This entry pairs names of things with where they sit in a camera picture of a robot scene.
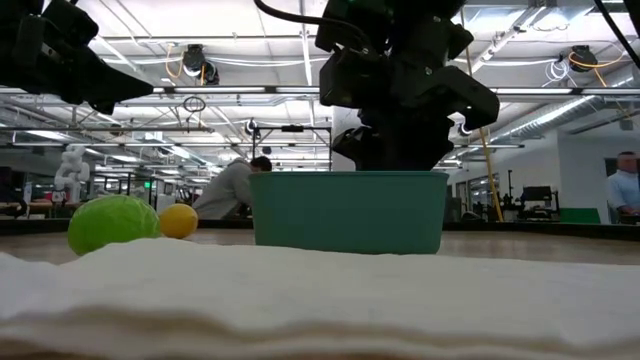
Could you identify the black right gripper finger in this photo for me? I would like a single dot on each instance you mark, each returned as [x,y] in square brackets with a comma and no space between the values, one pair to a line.
[405,145]
[352,145]

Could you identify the person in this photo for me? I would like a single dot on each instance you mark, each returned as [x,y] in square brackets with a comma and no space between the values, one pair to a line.
[625,190]
[225,192]

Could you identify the white pillar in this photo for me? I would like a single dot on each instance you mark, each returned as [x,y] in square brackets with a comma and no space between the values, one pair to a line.
[342,117]

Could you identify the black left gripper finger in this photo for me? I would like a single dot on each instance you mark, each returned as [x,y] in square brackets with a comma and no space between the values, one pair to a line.
[102,75]
[107,95]

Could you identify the teal plastic container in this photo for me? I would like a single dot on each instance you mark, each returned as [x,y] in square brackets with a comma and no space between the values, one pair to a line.
[350,215]

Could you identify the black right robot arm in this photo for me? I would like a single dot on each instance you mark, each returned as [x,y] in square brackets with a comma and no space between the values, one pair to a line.
[400,10]

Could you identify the green toy cabbage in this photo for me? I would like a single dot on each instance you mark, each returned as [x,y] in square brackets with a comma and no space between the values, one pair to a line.
[112,225]

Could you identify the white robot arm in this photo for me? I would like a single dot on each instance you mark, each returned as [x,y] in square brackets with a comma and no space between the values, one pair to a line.
[72,172]

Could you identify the black aluminium table frame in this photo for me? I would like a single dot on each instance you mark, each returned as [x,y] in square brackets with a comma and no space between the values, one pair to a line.
[30,226]

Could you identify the black metal stand frame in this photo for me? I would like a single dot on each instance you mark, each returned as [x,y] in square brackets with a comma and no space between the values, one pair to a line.
[292,128]

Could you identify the yellow toy lemon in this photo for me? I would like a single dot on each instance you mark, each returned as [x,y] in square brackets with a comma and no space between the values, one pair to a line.
[179,221]

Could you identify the green board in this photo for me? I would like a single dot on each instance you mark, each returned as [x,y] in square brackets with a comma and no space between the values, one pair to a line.
[580,216]

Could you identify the long ceiling light strip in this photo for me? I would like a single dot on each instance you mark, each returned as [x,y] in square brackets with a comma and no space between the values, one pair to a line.
[225,90]

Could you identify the white folded cloth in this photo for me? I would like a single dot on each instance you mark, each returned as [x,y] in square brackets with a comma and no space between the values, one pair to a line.
[320,300]

